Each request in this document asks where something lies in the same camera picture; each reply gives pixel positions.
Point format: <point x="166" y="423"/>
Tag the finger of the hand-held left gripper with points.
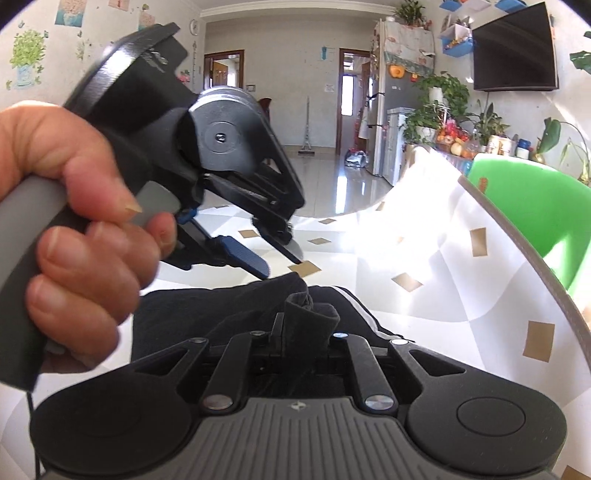
<point x="244" y="256"/>
<point x="281" y="235"/>

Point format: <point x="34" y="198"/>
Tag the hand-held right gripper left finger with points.
<point x="277" y="330"/>

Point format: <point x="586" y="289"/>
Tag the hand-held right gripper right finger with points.
<point x="355" y="355"/>

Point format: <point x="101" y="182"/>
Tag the black t-shirt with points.
<point x="207" y="314"/>

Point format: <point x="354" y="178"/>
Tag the person's left hand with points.
<point x="92" y="277"/>

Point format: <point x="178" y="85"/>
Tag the shiny plastic bag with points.
<point x="358" y="158"/>

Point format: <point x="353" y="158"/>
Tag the dark wooden dining chair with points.
<point x="265" y="105"/>

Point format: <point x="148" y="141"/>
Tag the grey white checkered tablecloth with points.
<point x="461" y="277"/>

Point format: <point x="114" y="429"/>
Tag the silver refrigerator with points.
<point x="392" y="92"/>

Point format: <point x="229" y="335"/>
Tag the fruit basket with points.
<point x="455" y="141"/>

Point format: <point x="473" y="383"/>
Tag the green potted plant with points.
<point x="443" y="92"/>

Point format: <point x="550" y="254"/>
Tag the green plastic chair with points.
<point x="531" y="207"/>

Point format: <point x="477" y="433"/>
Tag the round wall clock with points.
<point x="195" y="26"/>

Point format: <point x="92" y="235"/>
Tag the green plant wall sticker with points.
<point x="27" y="50"/>

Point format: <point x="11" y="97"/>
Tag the wall television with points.
<point x="512" y="50"/>

